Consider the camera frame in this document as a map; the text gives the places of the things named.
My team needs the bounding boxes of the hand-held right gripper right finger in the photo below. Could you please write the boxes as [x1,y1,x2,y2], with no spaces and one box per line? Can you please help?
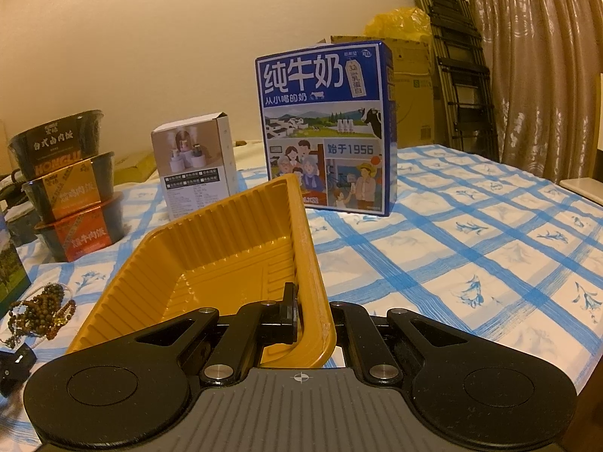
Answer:
[329,301,468,385]

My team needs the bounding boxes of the flat yellow packet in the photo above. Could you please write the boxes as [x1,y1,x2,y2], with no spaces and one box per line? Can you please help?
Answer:
[113,151,156,182]

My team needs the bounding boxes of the beige patterned curtain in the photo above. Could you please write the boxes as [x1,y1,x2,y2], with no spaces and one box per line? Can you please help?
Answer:
[464,0,603,184]

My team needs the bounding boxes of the black strap wristwatch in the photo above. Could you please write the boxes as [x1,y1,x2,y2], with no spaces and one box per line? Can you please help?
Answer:
[0,346,37,397]

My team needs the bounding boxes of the yellow plastic bag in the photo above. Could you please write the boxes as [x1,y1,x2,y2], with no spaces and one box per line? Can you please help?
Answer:
[365,7,432,41]

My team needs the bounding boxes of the beige wooden furniture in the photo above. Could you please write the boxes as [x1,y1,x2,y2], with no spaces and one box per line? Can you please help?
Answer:
[560,176,603,206]

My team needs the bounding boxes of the amber bead bracelet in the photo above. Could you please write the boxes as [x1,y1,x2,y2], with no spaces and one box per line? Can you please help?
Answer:
[47,299,77,335]

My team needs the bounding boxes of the dark brown bead bracelet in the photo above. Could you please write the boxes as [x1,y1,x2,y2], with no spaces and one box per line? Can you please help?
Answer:
[19,282,76,330]

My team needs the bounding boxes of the black folding ladder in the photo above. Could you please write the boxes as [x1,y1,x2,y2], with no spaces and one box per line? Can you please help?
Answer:
[412,0,500,161]

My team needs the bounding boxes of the yellow label instant meal bowl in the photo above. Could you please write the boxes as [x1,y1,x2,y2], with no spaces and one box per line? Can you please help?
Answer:
[21,151,116,224]

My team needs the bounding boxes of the red label instant meal bowl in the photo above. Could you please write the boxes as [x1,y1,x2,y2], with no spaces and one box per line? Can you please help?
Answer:
[34,191,125,263]

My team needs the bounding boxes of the white green milk carton box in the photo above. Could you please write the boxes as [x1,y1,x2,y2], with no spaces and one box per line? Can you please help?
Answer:
[0,212,33,321]

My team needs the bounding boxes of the orange plastic tray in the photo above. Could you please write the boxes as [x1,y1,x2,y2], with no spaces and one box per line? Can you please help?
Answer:
[66,173,337,370]

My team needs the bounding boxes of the blue checked tablecloth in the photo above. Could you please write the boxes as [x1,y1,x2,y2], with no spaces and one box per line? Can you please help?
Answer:
[0,144,603,452]

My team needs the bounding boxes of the dark green bead bracelet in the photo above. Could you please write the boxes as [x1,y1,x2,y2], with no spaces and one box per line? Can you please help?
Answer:
[7,292,57,340]

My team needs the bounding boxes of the brown cardboard box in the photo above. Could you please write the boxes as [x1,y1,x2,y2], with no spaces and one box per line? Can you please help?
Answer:
[330,35,436,149]

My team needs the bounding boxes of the black label instant meal bowl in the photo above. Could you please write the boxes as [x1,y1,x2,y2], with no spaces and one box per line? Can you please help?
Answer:
[8,109,105,182]

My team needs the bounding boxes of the blue illustrated milk box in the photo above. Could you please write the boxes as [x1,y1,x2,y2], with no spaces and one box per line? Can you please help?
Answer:
[255,40,399,217]

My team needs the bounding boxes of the brown bead bracelets with pearls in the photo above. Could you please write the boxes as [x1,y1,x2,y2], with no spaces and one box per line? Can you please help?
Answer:
[0,287,77,347]

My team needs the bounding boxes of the small white product box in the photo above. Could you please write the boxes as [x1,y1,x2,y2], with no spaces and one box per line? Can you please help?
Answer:
[151,113,234,222]

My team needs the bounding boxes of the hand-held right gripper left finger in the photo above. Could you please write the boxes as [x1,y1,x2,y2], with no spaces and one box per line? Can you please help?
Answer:
[134,282,302,384]

